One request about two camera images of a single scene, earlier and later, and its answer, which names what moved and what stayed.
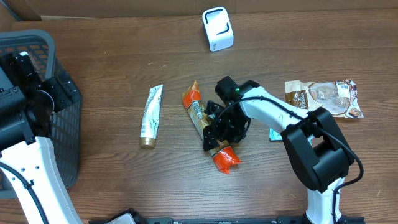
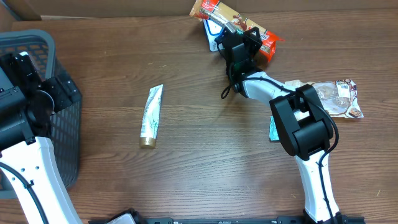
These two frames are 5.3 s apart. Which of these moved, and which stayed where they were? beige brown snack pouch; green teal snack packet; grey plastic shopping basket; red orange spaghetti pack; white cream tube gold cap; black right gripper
Moved: black right gripper; red orange spaghetti pack
Stayed: green teal snack packet; grey plastic shopping basket; beige brown snack pouch; white cream tube gold cap
